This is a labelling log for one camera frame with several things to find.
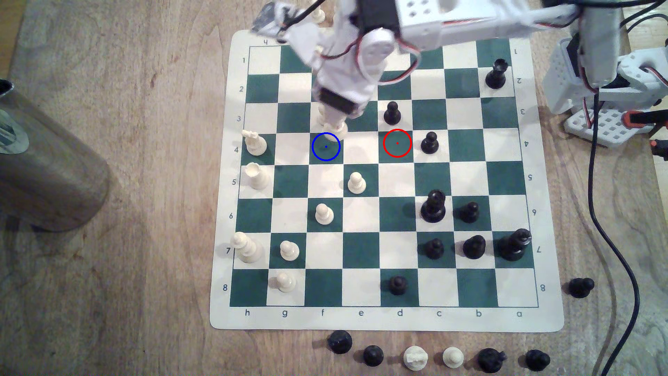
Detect black king chess piece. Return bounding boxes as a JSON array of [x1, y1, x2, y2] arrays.
[[498, 228, 533, 262]]

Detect black knight chess piece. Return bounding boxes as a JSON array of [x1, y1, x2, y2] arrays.
[[477, 348, 508, 374]]

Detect orange black clamp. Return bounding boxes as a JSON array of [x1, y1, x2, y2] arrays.
[[622, 109, 668, 130]]

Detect green and cream chess mat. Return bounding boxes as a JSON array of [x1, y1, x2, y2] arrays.
[[209, 29, 565, 332]]

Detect gripper-mounted camera module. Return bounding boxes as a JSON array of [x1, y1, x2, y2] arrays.
[[253, 2, 294, 44]]

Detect white rook chess piece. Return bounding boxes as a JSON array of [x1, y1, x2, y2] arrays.
[[244, 162, 271, 191]]

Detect black bishop chess piece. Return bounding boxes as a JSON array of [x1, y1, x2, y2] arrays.
[[463, 235, 487, 260]]

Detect black cable bundle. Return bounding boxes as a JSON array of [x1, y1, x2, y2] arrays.
[[620, 0, 668, 33]]

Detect white king chess piece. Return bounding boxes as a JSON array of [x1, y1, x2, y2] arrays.
[[242, 130, 268, 157]]

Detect white perforated arm base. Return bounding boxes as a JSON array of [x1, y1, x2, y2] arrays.
[[543, 37, 668, 148]]

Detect thin black camera cable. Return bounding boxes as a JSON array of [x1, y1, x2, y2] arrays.
[[281, 0, 323, 29]]

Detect metal cylinder bottle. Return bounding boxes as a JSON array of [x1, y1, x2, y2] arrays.
[[0, 78, 113, 234]]

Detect black rook chess piece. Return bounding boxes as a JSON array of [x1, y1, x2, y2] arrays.
[[485, 58, 510, 90]]

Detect black queen chess piece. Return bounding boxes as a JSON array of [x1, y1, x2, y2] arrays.
[[421, 190, 448, 224]]

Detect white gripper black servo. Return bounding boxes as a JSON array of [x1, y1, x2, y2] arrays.
[[284, 0, 423, 128]]

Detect long black cable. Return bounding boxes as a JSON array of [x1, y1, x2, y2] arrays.
[[587, 96, 641, 376]]

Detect red white black servo wires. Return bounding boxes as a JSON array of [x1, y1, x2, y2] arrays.
[[383, 41, 422, 85]]

